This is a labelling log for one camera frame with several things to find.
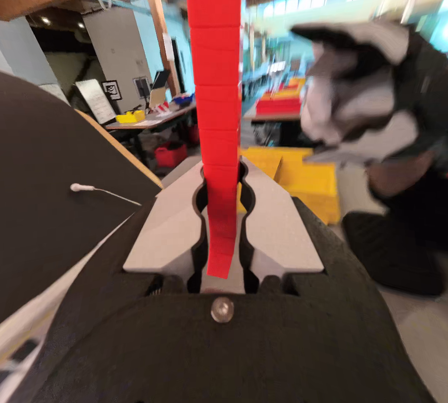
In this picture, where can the white paper sheet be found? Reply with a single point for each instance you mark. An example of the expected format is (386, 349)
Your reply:
(168, 47)

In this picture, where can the whiteboard with green writing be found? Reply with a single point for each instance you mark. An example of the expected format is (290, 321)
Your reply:
(54, 92)
(96, 100)

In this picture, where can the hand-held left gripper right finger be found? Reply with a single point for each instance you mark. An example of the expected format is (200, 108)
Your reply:
(283, 238)

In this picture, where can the red plastic bin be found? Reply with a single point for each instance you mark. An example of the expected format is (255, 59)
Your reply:
(171, 156)
(161, 107)

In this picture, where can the background work table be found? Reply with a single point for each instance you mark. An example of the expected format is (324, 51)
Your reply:
(175, 112)

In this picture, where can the small yellow plastic bin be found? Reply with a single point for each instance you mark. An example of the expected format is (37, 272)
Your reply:
(129, 117)

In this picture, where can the person's right hand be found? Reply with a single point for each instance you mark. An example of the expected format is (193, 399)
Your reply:
(315, 123)

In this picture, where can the wooden edged work table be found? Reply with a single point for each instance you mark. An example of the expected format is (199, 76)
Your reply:
(269, 117)

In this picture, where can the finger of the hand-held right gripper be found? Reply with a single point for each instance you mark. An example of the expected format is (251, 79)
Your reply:
(364, 98)
(385, 35)

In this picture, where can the black honeycomb pad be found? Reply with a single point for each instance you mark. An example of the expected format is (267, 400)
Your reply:
(392, 252)

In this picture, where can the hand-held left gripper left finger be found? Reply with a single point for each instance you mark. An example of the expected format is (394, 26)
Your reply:
(164, 235)

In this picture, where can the wooden post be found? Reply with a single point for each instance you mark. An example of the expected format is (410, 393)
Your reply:
(159, 18)

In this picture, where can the row of red yellow bins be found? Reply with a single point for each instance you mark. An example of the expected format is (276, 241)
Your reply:
(278, 105)

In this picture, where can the blue plastic bin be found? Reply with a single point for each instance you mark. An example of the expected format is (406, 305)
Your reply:
(183, 99)

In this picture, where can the background book stand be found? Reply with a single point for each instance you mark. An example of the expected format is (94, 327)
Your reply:
(159, 95)

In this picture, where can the red linked cube strip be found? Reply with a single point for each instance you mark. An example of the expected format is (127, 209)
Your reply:
(217, 60)

